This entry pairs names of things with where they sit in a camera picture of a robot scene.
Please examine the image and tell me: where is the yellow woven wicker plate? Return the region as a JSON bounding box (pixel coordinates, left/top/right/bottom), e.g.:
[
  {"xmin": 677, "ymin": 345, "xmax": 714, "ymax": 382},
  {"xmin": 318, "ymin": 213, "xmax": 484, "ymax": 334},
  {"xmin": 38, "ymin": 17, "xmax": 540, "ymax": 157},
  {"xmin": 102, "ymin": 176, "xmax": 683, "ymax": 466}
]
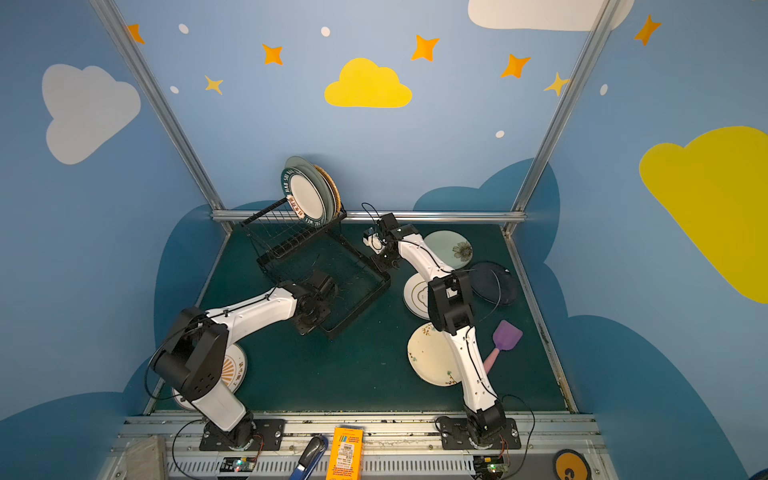
[{"xmin": 314, "ymin": 165, "xmax": 342, "ymax": 218}]

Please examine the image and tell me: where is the white plate green lettered rim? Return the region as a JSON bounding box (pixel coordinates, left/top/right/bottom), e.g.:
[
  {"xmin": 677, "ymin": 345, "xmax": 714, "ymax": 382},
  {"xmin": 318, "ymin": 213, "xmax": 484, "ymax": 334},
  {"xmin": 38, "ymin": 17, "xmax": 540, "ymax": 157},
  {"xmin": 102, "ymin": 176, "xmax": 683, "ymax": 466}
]
[{"xmin": 281, "ymin": 167, "xmax": 327, "ymax": 228}]

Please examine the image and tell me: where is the large plain green plate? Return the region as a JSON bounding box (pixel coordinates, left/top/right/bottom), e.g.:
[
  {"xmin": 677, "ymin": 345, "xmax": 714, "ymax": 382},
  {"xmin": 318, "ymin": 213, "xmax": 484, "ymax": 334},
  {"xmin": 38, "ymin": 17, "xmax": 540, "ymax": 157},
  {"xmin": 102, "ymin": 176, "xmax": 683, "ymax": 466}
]
[{"xmin": 284, "ymin": 156, "xmax": 334, "ymax": 225}]

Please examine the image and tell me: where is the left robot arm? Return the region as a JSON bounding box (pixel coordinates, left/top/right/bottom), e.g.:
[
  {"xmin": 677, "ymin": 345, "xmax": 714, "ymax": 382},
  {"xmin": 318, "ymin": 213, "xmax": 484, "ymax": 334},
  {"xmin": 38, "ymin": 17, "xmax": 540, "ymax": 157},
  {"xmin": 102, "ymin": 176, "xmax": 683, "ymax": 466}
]
[{"xmin": 148, "ymin": 271, "xmax": 337, "ymax": 451}]

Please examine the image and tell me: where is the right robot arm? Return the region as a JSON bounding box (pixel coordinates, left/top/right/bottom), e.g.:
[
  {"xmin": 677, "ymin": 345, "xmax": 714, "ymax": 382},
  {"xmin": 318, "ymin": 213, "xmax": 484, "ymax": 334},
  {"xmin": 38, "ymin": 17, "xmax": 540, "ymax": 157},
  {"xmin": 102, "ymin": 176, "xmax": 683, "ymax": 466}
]
[{"xmin": 364, "ymin": 213, "xmax": 507, "ymax": 448}]

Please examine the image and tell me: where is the pale green floral plate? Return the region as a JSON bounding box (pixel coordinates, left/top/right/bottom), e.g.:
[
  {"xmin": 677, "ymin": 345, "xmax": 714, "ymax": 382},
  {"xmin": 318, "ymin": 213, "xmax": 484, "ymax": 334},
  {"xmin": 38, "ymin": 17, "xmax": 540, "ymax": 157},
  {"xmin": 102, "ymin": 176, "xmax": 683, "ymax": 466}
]
[{"xmin": 424, "ymin": 230, "xmax": 473, "ymax": 269}]

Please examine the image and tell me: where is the sunburst plate at left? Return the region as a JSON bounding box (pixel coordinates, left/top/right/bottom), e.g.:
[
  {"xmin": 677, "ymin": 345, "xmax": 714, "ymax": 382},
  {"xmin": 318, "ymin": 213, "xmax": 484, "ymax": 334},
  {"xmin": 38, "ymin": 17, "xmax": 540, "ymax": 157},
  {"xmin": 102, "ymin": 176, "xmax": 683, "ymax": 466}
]
[{"xmin": 193, "ymin": 343, "xmax": 247, "ymax": 393}]

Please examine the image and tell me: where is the cream floral plate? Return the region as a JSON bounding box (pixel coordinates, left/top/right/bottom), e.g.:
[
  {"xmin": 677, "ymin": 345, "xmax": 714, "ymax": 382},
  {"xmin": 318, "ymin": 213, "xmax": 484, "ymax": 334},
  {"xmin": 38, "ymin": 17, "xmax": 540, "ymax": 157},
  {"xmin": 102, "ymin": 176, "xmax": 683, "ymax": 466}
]
[{"xmin": 407, "ymin": 323, "xmax": 462, "ymax": 387}]

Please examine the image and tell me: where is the dark navy plate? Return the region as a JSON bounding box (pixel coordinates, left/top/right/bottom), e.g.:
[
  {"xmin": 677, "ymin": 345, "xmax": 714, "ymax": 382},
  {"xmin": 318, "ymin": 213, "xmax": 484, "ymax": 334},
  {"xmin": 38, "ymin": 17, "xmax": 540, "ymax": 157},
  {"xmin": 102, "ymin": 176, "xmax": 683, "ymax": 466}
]
[{"xmin": 468, "ymin": 261, "xmax": 519, "ymax": 306}]

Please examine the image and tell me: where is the purple pink spatula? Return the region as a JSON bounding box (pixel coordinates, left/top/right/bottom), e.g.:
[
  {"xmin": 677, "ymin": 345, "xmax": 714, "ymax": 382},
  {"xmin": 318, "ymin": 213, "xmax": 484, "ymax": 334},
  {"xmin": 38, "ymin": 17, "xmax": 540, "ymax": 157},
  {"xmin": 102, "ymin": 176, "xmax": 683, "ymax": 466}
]
[{"xmin": 483, "ymin": 320, "xmax": 523, "ymax": 373}]

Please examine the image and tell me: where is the orange yellow box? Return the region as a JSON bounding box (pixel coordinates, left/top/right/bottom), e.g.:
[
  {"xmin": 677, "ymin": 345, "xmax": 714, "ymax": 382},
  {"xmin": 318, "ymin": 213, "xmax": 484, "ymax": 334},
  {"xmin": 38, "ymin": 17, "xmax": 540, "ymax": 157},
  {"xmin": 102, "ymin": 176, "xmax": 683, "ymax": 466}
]
[{"xmin": 326, "ymin": 426, "xmax": 365, "ymax": 480}]

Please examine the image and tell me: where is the yellow black tape roll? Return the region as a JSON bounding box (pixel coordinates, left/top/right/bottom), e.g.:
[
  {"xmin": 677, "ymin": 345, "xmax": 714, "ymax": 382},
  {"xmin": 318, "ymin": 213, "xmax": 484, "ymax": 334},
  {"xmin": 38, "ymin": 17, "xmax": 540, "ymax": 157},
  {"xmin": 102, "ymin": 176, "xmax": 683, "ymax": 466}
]
[{"xmin": 553, "ymin": 449, "xmax": 592, "ymax": 480}]

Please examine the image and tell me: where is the black wire dish rack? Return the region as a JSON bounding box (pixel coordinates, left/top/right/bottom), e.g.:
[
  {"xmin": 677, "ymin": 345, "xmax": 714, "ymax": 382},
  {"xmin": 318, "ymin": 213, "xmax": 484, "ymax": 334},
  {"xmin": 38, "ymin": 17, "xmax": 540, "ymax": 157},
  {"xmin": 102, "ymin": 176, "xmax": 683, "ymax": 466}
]
[{"xmin": 240, "ymin": 199, "xmax": 390, "ymax": 340}]

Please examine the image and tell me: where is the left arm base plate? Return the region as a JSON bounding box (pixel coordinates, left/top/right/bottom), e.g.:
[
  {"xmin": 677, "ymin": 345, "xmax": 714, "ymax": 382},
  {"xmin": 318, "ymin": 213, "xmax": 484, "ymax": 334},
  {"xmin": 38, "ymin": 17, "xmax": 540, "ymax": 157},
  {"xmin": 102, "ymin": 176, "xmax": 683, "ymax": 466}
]
[{"xmin": 199, "ymin": 416, "xmax": 285, "ymax": 452}]

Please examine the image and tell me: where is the blue black handled tool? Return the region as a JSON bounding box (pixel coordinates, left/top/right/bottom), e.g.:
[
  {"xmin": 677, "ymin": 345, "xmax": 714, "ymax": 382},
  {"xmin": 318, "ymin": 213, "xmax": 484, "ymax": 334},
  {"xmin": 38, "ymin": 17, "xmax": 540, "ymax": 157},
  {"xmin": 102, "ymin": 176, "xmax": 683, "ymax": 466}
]
[{"xmin": 289, "ymin": 435, "xmax": 328, "ymax": 480}]

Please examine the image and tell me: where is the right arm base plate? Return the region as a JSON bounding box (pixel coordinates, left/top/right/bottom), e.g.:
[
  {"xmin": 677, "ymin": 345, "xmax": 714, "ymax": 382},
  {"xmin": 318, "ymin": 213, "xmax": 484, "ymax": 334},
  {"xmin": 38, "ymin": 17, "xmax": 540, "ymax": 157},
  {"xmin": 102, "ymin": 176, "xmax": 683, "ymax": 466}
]
[{"xmin": 434, "ymin": 416, "xmax": 522, "ymax": 450}]

